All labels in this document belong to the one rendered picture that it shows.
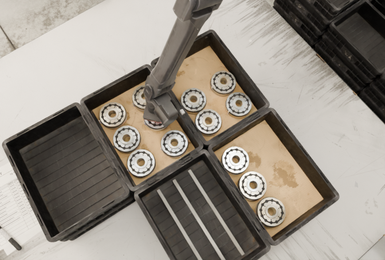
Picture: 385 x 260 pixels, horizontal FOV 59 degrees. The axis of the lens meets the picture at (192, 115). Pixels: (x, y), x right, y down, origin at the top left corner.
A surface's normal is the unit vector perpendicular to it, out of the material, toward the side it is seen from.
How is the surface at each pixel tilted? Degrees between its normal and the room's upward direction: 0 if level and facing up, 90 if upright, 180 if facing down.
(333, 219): 0
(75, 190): 0
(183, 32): 71
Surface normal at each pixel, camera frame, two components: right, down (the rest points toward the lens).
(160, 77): -0.65, 0.37
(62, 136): 0.04, -0.33
